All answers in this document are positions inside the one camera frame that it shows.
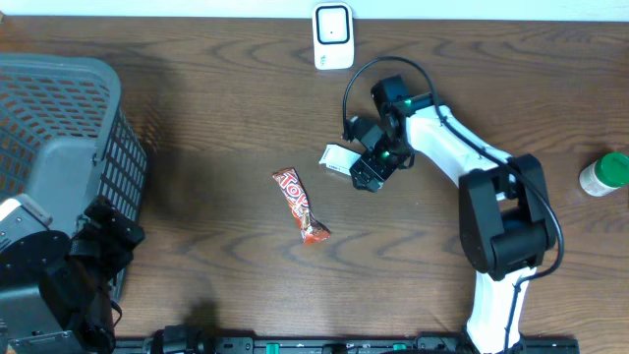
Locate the white barcode scanner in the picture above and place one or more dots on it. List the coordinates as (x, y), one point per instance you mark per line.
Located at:
(333, 36)

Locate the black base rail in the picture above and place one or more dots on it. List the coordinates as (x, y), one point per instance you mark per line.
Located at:
(190, 339)

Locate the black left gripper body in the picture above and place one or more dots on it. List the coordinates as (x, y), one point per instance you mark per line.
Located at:
(116, 228)

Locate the grey plastic shopping basket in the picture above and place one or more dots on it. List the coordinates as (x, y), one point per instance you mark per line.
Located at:
(65, 139)

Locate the white green toothpaste box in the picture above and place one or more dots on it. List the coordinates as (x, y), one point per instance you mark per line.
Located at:
(339, 159)

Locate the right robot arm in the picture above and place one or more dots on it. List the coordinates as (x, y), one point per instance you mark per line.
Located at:
(503, 225)

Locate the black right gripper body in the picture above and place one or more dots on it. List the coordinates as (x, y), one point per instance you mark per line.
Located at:
(391, 153)

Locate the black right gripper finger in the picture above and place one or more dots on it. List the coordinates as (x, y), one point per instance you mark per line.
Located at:
(367, 181)
(366, 167)

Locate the green lid jar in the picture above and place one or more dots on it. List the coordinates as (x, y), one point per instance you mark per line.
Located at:
(606, 175)

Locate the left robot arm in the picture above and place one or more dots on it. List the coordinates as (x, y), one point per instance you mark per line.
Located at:
(55, 288)

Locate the orange chocolate bar wrapper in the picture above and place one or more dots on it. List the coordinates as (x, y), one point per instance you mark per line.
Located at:
(298, 201)

